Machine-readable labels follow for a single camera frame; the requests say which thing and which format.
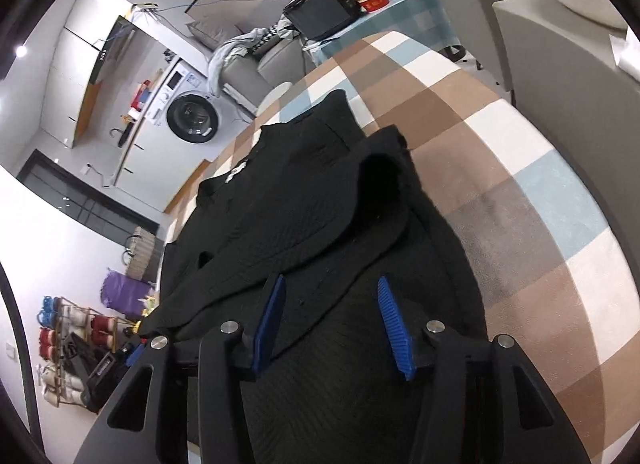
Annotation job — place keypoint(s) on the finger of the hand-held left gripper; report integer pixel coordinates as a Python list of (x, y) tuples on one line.
[(136, 355)]

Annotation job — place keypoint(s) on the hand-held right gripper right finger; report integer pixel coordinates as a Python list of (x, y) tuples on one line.
[(395, 329)]

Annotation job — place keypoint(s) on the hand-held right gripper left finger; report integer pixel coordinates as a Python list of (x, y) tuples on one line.
[(267, 324)]

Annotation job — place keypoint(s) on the black knit shirt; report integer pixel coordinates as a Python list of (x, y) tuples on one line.
[(300, 204)]

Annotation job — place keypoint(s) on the yellow toy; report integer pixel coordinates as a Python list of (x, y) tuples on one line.
[(135, 329)]

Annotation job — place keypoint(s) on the rows of shoes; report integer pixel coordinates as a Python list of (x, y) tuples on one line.
[(75, 329)]

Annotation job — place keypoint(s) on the wooden shoe rack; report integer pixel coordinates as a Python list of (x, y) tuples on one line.
[(87, 314)]

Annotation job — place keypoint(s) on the purple bag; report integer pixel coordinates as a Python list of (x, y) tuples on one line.
[(125, 294)]

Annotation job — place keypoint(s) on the woven basket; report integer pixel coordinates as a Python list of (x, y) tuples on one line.
[(145, 254)]

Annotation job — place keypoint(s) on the dark door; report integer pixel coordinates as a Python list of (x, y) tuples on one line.
[(85, 194)]

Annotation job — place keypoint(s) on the white base cabinets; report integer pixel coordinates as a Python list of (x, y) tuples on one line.
[(150, 154)]

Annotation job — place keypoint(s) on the white washing machine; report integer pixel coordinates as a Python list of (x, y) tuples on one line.
[(192, 117)]

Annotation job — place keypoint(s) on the white stool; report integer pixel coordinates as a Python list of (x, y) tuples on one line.
[(272, 99)]

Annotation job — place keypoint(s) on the grey sofa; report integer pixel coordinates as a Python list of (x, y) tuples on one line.
[(280, 64)]

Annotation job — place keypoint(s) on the red container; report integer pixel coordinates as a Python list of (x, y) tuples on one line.
[(142, 94)]

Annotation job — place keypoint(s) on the light grey cloth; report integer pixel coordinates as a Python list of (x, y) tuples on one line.
[(230, 54)]

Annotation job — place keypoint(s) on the checkered pillow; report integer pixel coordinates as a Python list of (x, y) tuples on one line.
[(270, 37)]

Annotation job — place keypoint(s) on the grey cushion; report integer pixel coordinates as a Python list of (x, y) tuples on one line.
[(210, 34)]

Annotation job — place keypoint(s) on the grey cabinet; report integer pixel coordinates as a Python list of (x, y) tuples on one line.
[(475, 4), (560, 74)]

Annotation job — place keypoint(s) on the range hood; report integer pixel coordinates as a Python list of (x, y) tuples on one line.
[(112, 49)]

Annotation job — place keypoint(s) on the small table with checked cloth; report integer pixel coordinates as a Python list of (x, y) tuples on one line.
[(410, 14)]

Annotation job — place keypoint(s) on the black cooker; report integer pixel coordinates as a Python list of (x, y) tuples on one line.
[(322, 12)]

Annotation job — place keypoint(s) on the red bowl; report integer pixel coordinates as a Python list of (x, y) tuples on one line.
[(372, 3)]

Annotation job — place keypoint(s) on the white folded cloth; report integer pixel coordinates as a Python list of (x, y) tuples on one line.
[(627, 54)]

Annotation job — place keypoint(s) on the white wall cabinets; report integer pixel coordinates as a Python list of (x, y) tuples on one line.
[(75, 69)]

